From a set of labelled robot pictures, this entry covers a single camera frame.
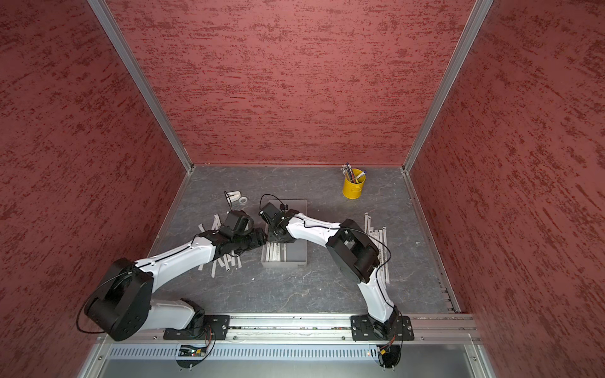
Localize translucent plastic storage box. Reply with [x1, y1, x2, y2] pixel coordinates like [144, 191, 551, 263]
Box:
[261, 199, 307, 269]

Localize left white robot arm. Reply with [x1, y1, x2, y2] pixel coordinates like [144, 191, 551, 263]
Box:
[81, 210, 267, 341]

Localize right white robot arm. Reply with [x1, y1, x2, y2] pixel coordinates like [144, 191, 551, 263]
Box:
[259, 203, 400, 340]

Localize pens in yellow cup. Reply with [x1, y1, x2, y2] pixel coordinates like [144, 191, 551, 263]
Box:
[341, 163, 366, 184]

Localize yellow pen holder cup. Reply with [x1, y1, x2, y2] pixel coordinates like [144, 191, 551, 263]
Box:
[342, 169, 366, 199]

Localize right pile wrapped straw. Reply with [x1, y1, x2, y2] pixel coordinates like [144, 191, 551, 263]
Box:
[383, 263, 390, 285]
[364, 213, 371, 232]
[381, 227, 389, 262]
[369, 227, 381, 241]

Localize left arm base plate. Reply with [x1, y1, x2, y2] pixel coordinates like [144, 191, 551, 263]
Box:
[163, 314, 231, 341]

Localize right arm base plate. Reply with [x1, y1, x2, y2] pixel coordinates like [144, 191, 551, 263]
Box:
[350, 313, 415, 342]

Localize aluminium front rail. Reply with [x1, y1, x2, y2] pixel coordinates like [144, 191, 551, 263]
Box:
[124, 313, 483, 345]

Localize left aluminium corner post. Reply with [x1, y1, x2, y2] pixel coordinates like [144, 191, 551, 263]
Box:
[88, 0, 195, 174]

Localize aluminium corner post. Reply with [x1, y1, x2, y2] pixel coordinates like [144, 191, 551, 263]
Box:
[403, 0, 493, 176]
[88, 0, 195, 174]

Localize right aluminium corner post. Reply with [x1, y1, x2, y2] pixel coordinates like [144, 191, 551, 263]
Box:
[403, 0, 493, 176]

